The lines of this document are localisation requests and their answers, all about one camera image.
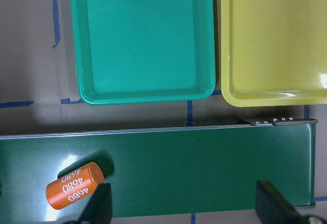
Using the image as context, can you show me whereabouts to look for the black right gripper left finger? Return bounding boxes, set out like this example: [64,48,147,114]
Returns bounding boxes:
[61,183,113,224]

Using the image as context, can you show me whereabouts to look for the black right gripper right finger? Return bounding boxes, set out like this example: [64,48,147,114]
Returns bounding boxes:
[255,181,326,224]

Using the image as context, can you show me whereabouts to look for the orange cylinder marked 4680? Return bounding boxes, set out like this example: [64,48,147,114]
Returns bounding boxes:
[45,162,105,210]

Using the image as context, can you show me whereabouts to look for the green conveyor belt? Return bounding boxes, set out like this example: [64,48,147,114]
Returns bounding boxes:
[1,121,316,223]

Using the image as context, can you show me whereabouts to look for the green plastic tray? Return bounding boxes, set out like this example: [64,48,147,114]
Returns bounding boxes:
[71,0,216,105]

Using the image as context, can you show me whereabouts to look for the yellow plastic tray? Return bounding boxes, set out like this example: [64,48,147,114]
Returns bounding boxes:
[221,0,326,107]

